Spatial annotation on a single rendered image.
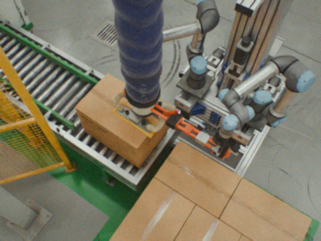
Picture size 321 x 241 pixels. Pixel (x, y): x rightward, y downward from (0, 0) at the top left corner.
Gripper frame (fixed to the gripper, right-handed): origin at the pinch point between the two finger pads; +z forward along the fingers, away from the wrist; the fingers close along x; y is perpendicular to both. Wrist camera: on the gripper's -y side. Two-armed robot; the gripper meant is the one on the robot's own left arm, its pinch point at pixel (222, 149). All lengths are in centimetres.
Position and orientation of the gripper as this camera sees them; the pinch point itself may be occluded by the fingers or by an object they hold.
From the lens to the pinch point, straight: 204.4
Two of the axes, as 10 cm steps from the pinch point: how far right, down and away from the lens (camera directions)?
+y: -8.0, -5.3, 2.8
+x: -6.0, 7.0, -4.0
